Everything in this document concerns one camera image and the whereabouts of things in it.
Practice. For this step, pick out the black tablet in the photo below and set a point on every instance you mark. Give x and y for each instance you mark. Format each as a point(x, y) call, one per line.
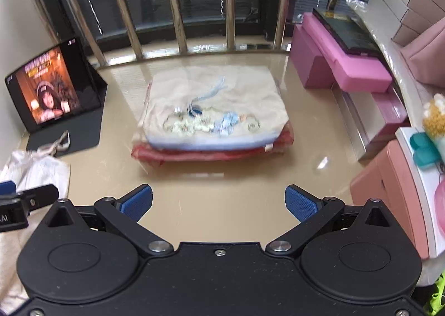
point(48, 89)

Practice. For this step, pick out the pink fabric pouch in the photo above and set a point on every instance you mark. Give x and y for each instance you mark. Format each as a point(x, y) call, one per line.
point(431, 51)

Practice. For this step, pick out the metal window railing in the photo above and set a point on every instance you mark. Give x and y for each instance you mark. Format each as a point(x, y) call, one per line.
point(173, 6)

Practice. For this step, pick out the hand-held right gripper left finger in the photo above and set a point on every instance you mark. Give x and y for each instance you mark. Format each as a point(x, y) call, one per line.
point(139, 203)

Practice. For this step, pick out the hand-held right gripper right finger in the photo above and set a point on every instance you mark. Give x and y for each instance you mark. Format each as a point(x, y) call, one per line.
point(300, 204)

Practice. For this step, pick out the red folded garment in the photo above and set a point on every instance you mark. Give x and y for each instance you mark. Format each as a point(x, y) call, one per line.
point(208, 155)

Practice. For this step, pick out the white garment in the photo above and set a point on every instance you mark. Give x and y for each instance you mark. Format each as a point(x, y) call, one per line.
point(38, 169)

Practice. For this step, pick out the flat black box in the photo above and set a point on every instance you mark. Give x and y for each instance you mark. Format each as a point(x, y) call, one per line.
point(347, 32)

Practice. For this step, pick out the teal small container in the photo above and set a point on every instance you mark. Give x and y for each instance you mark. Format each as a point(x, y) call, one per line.
point(424, 152)

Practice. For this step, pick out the mauve box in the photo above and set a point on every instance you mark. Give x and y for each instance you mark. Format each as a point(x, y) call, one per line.
point(391, 110)

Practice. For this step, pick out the neon green item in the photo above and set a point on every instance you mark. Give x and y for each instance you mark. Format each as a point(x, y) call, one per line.
point(438, 297)

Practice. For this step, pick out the cream camisole dress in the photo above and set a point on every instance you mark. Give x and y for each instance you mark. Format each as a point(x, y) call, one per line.
point(215, 93)

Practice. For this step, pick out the dark pink box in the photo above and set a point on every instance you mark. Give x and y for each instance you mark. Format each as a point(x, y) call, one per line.
point(313, 72)

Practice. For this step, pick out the light pink box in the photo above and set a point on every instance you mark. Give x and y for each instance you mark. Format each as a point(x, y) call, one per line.
point(361, 74)

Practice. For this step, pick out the dark tablet cover stand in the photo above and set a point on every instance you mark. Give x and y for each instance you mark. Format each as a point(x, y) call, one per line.
point(83, 128)

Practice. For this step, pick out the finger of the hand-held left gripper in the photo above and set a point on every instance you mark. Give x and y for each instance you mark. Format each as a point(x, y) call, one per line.
point(7, 186)
point(41, 195)

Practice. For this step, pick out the salmon pink storage box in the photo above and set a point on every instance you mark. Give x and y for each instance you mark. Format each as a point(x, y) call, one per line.
point(389, 190)

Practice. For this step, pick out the white shelf board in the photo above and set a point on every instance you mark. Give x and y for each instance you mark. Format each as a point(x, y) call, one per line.
point(405, 149)

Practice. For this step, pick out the yellow crochet flower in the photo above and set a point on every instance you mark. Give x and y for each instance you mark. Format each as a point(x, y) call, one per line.
point(434, 117)

